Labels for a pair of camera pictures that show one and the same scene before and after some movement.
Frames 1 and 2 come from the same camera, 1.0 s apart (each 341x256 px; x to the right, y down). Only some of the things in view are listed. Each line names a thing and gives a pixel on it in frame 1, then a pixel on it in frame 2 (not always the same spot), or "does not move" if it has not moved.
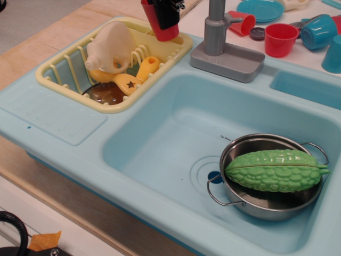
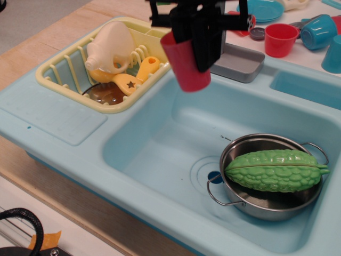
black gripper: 167,12 to 207,30
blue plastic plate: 263,10 does not move
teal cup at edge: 332,61 does not move
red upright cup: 279,39 does not move
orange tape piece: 43,241 does not move
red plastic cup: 163,35 to 181,57
